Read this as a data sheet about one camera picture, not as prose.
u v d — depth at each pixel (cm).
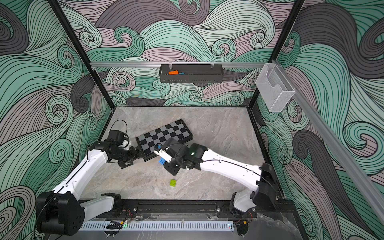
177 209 74
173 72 92
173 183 81
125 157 70
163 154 55
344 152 50
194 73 95
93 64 95
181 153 52
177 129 101
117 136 66
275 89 73
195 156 48
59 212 41
